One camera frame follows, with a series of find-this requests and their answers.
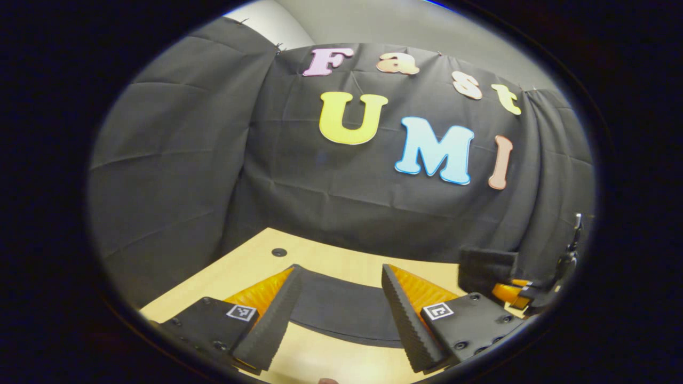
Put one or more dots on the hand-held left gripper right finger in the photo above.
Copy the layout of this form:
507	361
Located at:
405	320

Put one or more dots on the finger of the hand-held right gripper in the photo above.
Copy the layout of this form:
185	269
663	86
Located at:
522	282
509	296

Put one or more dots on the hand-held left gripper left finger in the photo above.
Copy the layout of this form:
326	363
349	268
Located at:
272	325

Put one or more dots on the dark jeans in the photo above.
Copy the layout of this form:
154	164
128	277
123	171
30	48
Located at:
341	309

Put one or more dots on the black round table hole cap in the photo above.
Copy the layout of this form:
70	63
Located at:
278	252

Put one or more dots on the black backdrop cloth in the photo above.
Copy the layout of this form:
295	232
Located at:
187	160

